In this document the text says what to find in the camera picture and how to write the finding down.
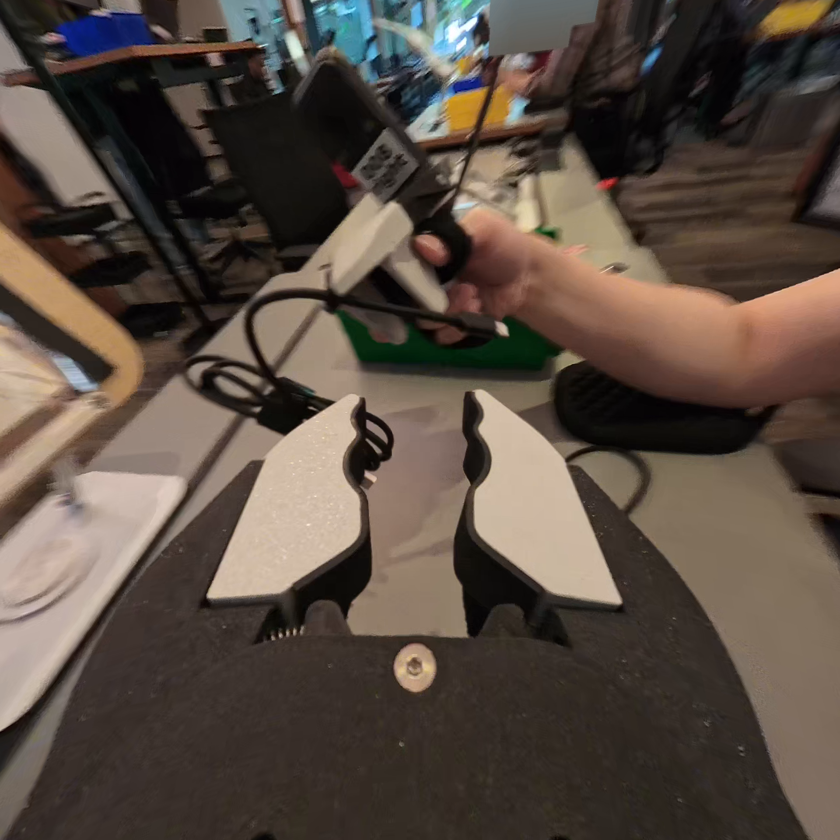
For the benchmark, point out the black office chair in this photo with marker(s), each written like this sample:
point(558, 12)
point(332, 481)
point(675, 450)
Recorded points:
point(275, 164)

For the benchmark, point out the wooden chair frame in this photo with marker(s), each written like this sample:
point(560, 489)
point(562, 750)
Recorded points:
point(85, 315)

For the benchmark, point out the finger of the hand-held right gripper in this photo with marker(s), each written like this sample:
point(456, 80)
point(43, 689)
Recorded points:
point(367, 249)
point(384, 328)

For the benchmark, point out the brown top desk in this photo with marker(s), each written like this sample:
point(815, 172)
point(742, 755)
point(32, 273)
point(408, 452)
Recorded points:
point(144, 56)

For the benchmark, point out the black mesh pad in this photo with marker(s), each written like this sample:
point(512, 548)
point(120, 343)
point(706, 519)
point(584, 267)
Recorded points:
point(656, 413)

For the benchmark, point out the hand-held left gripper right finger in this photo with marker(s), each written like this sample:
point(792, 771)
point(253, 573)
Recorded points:
point(531, 518)

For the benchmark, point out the white tray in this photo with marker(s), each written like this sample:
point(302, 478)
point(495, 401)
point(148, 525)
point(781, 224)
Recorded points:
point(98, 590)

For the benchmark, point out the yellow plastic bin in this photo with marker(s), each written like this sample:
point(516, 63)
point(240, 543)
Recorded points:
point(479, 108)

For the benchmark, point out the blue plastic bin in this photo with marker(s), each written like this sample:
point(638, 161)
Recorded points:
point(105, 33)

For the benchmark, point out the grey monitor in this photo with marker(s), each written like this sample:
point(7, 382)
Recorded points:
point(544, 26)

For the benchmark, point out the person's right hand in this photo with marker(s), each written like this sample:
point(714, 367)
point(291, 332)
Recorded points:
point(499, 269)

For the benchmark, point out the person's right forearm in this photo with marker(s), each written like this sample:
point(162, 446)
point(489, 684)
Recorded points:
point(689, 341)

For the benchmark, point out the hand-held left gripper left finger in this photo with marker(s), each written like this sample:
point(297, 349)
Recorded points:
point(302, 512)

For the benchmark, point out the green plastic bin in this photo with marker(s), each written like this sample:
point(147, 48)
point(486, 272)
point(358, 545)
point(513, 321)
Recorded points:
point(459, 358)

